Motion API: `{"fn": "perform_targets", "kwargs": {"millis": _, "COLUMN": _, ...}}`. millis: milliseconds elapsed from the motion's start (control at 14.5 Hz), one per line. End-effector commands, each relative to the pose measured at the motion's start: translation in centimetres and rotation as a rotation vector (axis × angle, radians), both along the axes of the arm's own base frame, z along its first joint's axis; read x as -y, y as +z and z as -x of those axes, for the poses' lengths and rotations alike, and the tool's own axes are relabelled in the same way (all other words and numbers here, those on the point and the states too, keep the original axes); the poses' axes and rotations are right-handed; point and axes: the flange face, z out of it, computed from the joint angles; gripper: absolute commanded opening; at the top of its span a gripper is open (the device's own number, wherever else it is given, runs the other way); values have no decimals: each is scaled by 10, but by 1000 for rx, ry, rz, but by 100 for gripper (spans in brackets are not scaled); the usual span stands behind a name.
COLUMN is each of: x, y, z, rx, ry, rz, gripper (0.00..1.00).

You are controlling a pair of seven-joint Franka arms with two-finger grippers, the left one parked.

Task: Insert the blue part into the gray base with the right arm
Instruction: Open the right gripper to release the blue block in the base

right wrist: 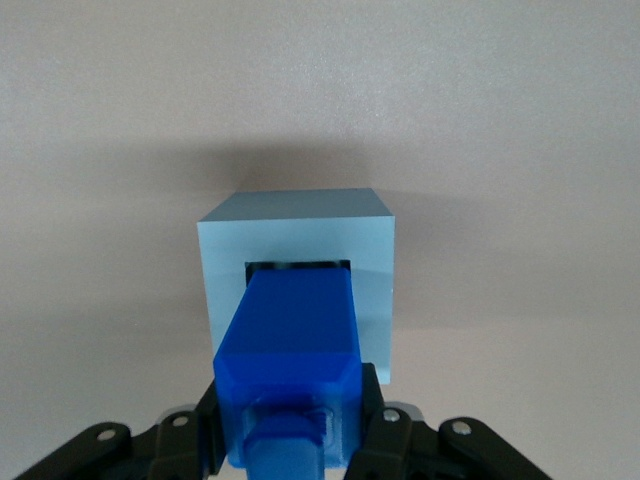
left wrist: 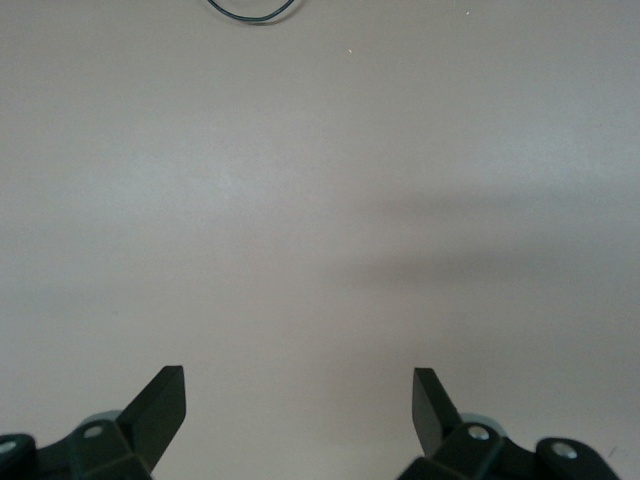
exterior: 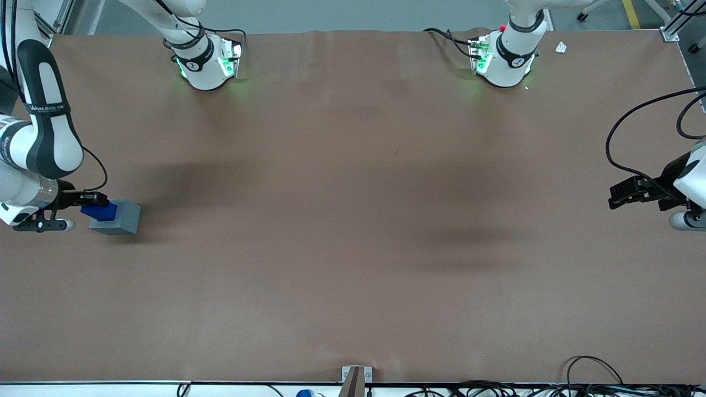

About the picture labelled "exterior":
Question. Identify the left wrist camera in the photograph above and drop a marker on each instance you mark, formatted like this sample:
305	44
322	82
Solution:
686	220

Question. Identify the brown paper table cover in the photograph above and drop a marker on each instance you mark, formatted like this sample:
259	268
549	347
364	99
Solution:
353	231

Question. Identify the white paper scrap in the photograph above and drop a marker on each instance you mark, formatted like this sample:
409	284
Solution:
561	47

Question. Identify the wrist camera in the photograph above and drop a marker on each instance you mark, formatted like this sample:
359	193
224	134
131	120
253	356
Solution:
686	220
44	225

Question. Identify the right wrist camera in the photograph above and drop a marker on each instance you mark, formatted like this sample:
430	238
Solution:
44	225

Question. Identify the white chair leg with caster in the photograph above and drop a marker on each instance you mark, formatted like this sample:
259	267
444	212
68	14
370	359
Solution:
590	8

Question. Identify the camera mount post with plate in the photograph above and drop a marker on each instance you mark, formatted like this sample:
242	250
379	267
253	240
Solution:
354	380

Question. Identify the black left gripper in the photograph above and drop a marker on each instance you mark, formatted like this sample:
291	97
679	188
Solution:
664	192

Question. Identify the blue plastic part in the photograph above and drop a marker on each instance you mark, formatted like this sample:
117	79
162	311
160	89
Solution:
102	213

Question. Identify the aluminium frame profile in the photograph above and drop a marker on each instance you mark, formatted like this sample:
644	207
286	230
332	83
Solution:
675	25
47	25

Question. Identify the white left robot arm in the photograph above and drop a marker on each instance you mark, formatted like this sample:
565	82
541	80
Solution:
507	60

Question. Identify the blue bottle cap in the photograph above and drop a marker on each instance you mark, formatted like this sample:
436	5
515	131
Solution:
304	393

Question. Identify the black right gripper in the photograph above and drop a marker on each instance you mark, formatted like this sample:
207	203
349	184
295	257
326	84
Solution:
67	198

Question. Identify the gray square base block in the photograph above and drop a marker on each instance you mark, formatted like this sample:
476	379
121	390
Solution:
128	220

